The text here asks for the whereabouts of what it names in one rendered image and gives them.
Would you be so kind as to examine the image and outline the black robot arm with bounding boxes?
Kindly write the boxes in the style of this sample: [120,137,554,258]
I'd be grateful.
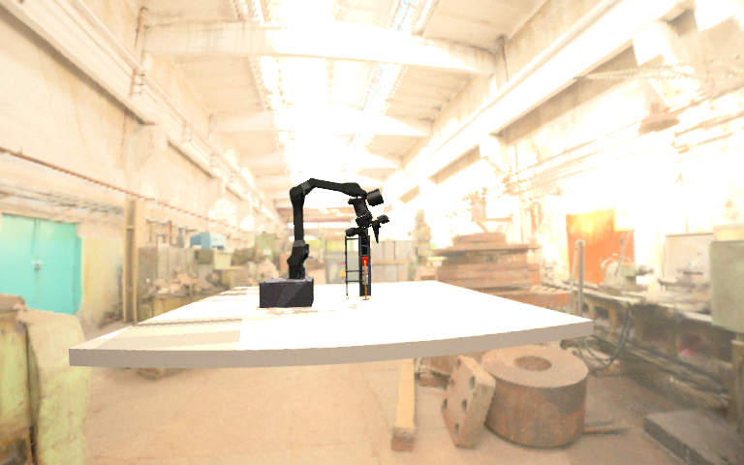
[286,177,385,279]

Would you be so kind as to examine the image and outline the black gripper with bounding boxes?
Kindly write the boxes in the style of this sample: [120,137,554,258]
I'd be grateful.
[345,208,389,247]

